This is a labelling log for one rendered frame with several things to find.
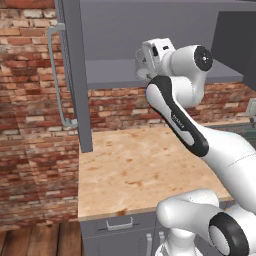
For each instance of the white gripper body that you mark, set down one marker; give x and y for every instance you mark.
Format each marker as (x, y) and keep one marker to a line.
(141, 70)

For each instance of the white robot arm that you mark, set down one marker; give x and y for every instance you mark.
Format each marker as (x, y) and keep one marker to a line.
(230, 156)

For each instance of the grey cabinet door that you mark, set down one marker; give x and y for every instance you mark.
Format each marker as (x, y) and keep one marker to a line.
(233, 40)
(76, 66)

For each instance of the silver tap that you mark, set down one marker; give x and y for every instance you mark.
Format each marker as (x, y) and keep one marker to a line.
(252, 108)

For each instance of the steel sink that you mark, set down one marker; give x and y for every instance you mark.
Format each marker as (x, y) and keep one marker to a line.
(246, 130)

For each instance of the grey drawer front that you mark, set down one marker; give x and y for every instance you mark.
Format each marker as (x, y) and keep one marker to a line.
(96, 224)

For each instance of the grey base cupboard door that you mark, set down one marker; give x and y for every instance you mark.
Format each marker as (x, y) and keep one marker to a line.
(116, 245)
(159, 237)

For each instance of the grey wall cabinet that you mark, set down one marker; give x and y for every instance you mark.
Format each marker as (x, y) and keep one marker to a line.
(116, 40)

